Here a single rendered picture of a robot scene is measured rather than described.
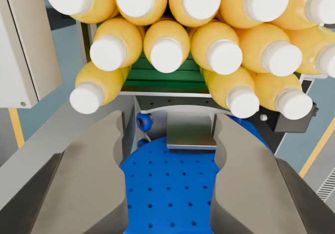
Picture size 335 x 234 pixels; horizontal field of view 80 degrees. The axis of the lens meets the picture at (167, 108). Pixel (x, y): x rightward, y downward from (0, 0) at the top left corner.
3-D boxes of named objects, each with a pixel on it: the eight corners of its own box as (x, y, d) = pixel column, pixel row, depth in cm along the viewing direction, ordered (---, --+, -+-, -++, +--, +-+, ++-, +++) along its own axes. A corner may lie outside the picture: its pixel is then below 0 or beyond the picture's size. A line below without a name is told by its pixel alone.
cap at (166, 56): (184, 64, 26) (185, 69, 25) (155, 71, 27) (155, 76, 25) (178, 34, 25) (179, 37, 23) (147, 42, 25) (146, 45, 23)
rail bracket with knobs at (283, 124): (246, 109, 51) (263, 133, 42) (252, 82, 47) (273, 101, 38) (285, 110, 51) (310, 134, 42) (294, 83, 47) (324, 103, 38)
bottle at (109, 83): (95, 65, 45) (55, 102, 29) (109, 38, 42) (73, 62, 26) (123, 81, 47) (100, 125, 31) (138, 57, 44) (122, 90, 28)
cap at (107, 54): (96, 66, 27) (91, 71, 25) (91, 36, 25) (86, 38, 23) (126, 67, 27) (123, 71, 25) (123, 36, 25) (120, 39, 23)
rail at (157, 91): (96, 88, 43) (91, 94, 40) (96, 84, 42) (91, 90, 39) (284, 93, 43) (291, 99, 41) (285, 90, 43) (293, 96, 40)
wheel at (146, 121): (145, 136, 44) (152, 133, 45) (144, 118, 42) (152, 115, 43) (134, 127, 47) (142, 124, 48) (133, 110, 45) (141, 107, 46)
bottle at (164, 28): (186, 45, 43) (198, 73, 27) (155, 53, 44) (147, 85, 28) (179, 10, 40) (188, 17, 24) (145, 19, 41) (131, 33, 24)
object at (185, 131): (166, 120, 49) (166, 155, 38) (166, 111, 48) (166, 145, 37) (207, 121, 49) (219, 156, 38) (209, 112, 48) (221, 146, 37)
